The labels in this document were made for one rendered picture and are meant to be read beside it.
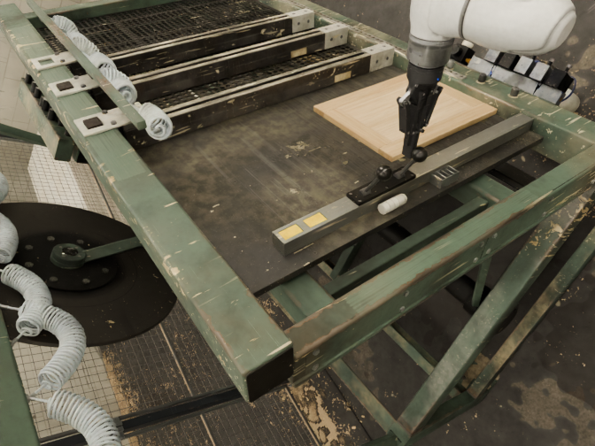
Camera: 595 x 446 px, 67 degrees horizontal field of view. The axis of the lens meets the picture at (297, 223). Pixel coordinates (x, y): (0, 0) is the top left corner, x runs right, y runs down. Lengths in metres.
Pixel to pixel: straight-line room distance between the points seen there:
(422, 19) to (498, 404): 2.13
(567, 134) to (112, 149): 1.30
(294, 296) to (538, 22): 0.68
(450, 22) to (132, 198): 0.75
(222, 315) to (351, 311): 0.24
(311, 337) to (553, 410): 1.92
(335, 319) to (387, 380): 2.17
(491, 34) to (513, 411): 2.10
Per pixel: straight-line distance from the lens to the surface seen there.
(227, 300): 0.83
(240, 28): 2.09
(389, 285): 0.93
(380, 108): 1.59
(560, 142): 1.61
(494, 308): 1.76
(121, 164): 1.22
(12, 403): 1.25
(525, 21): 0.90
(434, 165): 1.29
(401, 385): 2.97
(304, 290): 1.01
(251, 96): 1.55
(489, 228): 1.12
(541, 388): 2.62
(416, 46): 1.01
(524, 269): 1.71
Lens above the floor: 2.42
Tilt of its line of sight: 46 degrees down
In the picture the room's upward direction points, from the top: 87 degrees counter-clockwise
